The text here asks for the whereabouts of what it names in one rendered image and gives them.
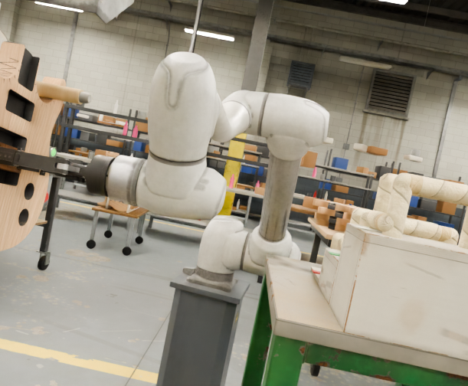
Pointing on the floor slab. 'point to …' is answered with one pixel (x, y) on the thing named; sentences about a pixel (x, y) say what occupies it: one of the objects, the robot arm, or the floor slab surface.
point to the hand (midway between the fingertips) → (9, 158)
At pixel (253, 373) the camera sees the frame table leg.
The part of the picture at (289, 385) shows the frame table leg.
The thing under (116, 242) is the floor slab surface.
